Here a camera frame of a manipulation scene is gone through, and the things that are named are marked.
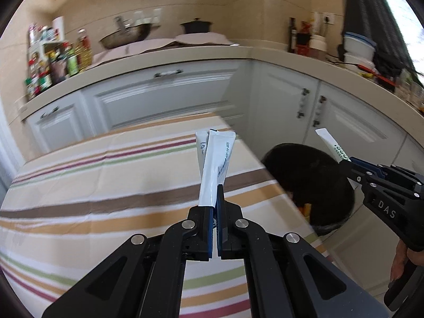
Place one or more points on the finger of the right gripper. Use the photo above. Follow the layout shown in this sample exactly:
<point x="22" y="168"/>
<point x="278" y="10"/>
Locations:
<point x="374" y="168"/>
<point x="354" y="172"/>

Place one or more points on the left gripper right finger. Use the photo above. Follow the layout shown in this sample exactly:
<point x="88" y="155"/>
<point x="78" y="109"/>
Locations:
<point x="240" y="238"/>

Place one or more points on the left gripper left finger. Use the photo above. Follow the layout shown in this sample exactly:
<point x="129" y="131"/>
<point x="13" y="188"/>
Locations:
<point x="164" y="260"/>

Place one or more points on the white green sachet stick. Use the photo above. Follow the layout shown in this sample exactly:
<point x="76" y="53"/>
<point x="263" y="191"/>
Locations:
<point x="335" y="149"/>

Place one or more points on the black trash bin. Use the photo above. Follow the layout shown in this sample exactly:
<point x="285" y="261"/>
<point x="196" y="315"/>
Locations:
<point x="313" y="181"/>

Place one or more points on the person's right hand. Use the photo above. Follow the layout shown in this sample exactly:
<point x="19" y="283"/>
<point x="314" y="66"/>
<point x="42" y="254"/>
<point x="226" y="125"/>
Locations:
<point x="402" y="255"/>

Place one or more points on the white stacked bowls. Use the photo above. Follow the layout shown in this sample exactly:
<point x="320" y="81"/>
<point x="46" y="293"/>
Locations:
<point x="359" y="50"/>

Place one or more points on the striped tablecloth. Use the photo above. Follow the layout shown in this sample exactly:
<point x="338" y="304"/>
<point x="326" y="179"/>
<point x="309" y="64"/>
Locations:
<point x="68" y="210"/>

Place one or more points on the white blender jar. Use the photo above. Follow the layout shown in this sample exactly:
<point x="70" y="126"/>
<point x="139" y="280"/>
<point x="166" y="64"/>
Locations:
<point x="318" y="43"/>

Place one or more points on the dark olive oil bottle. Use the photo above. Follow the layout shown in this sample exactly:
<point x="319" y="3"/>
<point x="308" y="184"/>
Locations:
<point x="292" y="36"/>

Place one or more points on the red container on counter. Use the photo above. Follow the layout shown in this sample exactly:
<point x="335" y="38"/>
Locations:
<point x="303" y="38"/>

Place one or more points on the dark hanging cloth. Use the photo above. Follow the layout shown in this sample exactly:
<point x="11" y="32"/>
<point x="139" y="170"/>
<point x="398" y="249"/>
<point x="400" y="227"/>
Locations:
<point x="374" y="20"/>

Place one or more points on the beige stove cover cloth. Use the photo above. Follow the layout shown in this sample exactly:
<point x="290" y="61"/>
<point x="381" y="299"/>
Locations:
<point x="152" y="45"/>

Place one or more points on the black cast iron pot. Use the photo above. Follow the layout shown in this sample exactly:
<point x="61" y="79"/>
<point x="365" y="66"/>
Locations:
<point x="196" y="26"/>

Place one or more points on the steel wok pan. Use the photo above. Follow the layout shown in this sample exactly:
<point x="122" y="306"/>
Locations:
<point x="125" y="35"/>

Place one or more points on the condiment bottle rack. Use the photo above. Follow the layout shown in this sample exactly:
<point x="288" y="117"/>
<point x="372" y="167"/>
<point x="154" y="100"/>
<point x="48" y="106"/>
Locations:
<point x="52" y="59"/>

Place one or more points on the red handled utensil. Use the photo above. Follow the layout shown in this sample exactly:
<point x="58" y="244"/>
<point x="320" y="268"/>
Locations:
<point x="375" y="74"/>

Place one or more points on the wall power socket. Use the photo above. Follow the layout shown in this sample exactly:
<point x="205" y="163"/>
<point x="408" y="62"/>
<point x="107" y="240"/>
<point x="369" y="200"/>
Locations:
<point x="328" y="18"/>

